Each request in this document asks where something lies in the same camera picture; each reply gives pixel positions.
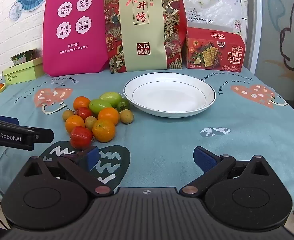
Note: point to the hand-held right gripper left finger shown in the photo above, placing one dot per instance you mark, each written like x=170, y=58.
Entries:
x=91, y=158

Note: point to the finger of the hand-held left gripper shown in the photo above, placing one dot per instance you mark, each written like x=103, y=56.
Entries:
x=44, y=135
x=2, y=119

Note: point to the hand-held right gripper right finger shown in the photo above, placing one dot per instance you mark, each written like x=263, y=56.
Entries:
x=204, y=158

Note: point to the red wax apple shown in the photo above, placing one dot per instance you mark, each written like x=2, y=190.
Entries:
x=81, y=137
x=84, y=113

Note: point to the orange tangerine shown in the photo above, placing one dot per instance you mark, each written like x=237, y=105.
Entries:
x=74, y=124
x=103, y=131
x=108, y=116
x=81, y=103

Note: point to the yellow-brown longan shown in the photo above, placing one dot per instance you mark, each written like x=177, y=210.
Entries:
x=68, y=115
x=90, y=123
x=126, y=116

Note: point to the green oval tomato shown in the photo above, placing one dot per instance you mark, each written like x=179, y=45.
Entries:
x=99, y=106

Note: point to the small dark green tomato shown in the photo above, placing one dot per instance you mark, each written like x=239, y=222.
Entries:
x=123, y=105

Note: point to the large green apple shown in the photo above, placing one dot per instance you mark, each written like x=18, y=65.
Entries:
x=110, y=97

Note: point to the white plate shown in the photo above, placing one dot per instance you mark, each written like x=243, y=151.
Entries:
x=169, y=95

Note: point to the teal printed tablecloth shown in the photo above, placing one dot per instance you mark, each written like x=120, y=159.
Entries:
x=161, y=135

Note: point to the light green box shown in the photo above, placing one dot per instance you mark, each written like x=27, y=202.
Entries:
x=22, y=73

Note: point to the green patterned bowl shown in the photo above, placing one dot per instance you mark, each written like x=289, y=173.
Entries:
x=24, y=56

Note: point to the pink tote bag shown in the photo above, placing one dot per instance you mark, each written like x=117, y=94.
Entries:
x=74, y=55

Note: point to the red cracker box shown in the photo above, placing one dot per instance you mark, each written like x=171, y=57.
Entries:
x=211, y=55

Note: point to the small blue paper fan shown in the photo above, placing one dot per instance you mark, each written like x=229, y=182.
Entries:
x=16, y=12

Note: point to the illustrated gift box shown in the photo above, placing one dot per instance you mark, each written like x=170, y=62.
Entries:
x=142, y=30

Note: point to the white floral plastic bag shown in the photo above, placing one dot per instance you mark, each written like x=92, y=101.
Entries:
x=211, y=5

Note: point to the grey metal frame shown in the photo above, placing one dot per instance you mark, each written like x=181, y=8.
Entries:
x=253, y=30

